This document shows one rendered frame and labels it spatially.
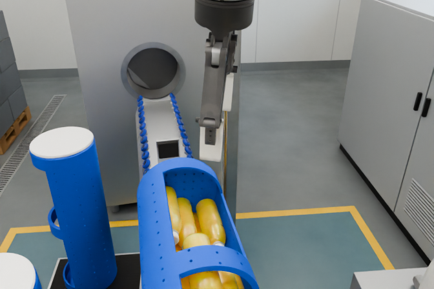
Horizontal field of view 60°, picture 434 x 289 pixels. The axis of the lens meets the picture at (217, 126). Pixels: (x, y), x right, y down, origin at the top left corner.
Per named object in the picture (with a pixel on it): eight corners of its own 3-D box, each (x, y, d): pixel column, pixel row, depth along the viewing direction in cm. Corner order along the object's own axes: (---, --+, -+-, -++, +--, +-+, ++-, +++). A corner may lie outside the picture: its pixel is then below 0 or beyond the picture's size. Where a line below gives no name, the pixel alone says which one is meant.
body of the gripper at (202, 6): (253, 4, 43) (245, 77, 48) (256, -14, 50) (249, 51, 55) (188, -1, 44) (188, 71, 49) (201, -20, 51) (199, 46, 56)
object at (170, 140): (179, 165, 175) (178, 136, 168) (181, 170, 172) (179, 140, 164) (158, 168, 173) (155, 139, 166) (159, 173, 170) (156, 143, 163)
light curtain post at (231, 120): (232, 268, 239) (239, -18, 160) (234, 275, 234) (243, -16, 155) (222, 269, 238) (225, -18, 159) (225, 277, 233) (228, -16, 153)
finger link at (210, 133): (218, 109, 48) (215, 122, 46) (216, 140, 51) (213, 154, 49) (206, 108, 48) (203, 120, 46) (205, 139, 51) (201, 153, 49)
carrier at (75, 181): (100, 248, 233) (55, 276, 215) (75, 122, 192) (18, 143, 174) (127, 274, 216) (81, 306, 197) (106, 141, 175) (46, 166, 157)
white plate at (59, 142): (74, 120, 191) (75, 123, 192) (19, 140, 173) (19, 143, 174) (104, 139, 175) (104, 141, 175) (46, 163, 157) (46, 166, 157)
